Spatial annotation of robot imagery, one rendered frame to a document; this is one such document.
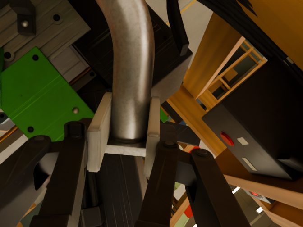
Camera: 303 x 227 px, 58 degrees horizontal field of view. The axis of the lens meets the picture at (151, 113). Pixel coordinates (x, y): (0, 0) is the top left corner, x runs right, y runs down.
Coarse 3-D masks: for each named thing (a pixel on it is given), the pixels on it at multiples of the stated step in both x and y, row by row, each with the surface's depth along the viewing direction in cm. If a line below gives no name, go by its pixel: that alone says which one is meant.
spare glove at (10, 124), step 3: (9, 120) 95; (0, 123) 93; (6, 123) 96; (9, 123) 97; (12, 123) 99; (0, 126) 94; (3, 126) 96; (6, 126) 97; (9, 126) 99; (12, 126) 101; (0, 129) 96; (3, 129) 98; (6, 129) 99
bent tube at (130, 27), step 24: (96, 0) 18; (120, 0) 17; (144, 0) 18; (120, 24) 18; (144, 24) 18; (120, 48) 19; (144, 48) 19; (120, 72) 19; (144, 72) 19; (120, 96) 20; (144, 96) 20; (120, 120) 21; (144, 120) 21; (120, 144) 21; (144, 144) 21
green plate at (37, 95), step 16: (32, 48) 47; (16, 64) 47; (32, 64) 47; (48, 64) 48; (16, 80) 47; (32, 80) 47; (48, 80) 48; (64, 80) 48; (16, 96) 47; (32, 96) 47; (48, 96) 48; (64, 96) 48; (16, 112) 47; (32, 112) 47; (48, 112) 48; (64, 112) 48; (80, 112) 49; (32, 128) 47; (48, 128) 48
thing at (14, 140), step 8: (88, 72) 61; (72, 80) 60; (80, 80) 60; (88, 80) 60; (96, 80) 63; (80, 88) 60; (88, 88) 63; (96, 88) 67; (104, 88) 71; (16, 128) 59; (8, 136) 58; (16, 136) 58; (24, 136) 60; (0, 144) 58; (8, 144) 58; (16, 144) 60; (0, 152) 58; (8, 152) 60; (0, 160) 61
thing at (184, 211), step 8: (184, 144) 489; (176, 184) 364; (184, 192) 427; (176, 200) 401; (184, 200) 345; (176, 208) 331; (184, 208) 338; (176, 216) 324; (184, 216) 344; (176, 224) 330; (184, 224) 336
